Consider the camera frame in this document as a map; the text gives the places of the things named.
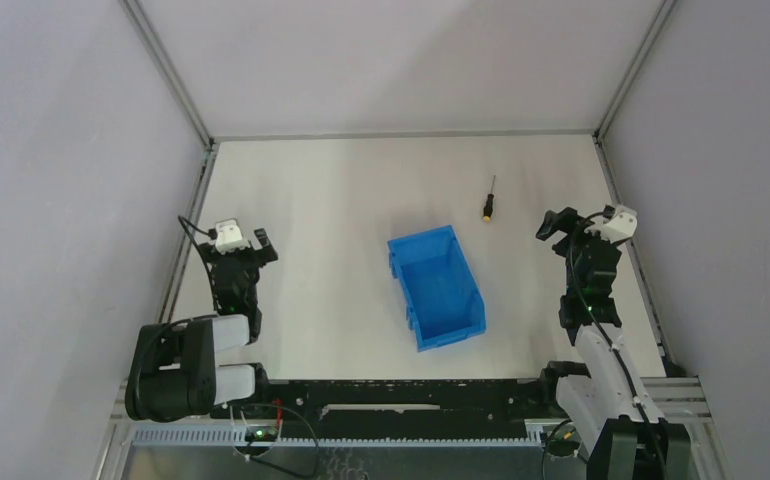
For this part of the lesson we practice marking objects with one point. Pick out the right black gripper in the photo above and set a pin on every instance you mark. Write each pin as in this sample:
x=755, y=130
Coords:
x=567, y=220

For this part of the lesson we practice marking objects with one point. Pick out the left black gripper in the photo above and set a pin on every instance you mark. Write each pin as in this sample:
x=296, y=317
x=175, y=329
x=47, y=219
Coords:
x=240, y=257

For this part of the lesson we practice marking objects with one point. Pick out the black yellow screwdriver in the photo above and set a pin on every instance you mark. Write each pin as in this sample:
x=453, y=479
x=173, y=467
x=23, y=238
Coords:
x=488, y=207

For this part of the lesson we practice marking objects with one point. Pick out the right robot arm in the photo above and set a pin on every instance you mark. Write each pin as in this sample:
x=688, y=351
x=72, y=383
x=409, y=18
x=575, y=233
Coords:
x=624, y=432

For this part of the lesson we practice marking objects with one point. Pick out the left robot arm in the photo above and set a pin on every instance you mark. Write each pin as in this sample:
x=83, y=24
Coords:
x=174, y=371

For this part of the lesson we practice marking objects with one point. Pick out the blue plastic bin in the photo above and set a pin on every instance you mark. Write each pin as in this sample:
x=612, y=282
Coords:
x=443, y=302

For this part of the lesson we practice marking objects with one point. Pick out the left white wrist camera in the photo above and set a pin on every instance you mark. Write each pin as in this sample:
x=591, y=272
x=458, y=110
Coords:
x=227, y=236

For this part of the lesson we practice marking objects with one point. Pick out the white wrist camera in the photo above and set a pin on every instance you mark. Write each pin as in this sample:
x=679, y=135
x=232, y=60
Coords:
x=615, y=225
x=227, y=236

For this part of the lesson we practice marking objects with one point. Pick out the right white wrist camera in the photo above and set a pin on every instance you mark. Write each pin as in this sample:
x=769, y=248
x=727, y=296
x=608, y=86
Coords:
x=615, y=225

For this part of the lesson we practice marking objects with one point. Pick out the black mounting rail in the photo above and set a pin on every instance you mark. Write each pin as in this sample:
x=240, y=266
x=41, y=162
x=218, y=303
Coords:
x=405, y=410

